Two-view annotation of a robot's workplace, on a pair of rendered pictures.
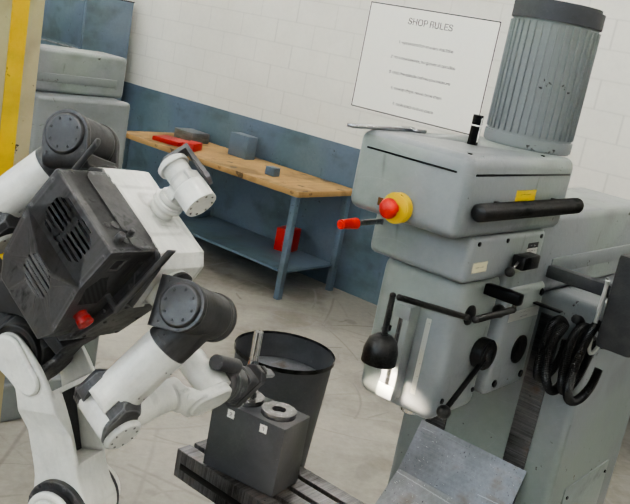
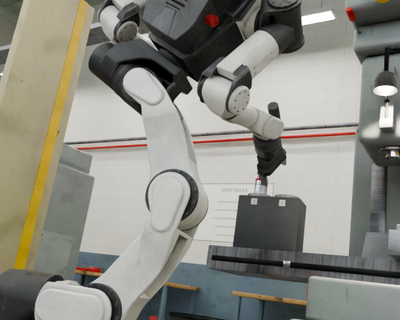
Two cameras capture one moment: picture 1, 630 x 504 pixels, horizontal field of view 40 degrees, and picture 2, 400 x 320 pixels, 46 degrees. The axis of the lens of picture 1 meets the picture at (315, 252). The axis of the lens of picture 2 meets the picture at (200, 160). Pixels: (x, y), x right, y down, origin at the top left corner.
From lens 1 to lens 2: 1.43 m
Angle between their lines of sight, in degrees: 30
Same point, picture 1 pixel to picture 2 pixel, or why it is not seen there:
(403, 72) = (221, 217)
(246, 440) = (268, 216)
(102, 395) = (230, 61)
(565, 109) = not seen: outside the picture
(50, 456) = (165, 153)
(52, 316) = (192, 14)
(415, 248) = (388, 35)
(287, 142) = not seen: hidden behind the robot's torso
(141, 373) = (256, 47)
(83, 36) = not seen: hidden behind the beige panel
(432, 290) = not seen: outside the picture
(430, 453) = (381, 247)
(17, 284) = (158, 13)
